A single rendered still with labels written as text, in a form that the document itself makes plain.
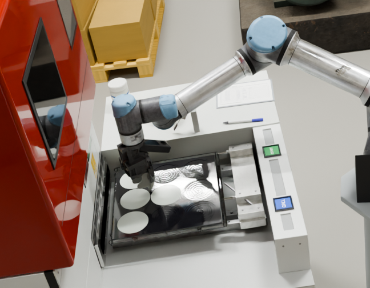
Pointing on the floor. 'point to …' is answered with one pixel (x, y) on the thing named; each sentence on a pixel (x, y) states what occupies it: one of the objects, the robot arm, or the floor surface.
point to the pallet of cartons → (120, 34)
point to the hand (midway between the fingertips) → (151, 185)
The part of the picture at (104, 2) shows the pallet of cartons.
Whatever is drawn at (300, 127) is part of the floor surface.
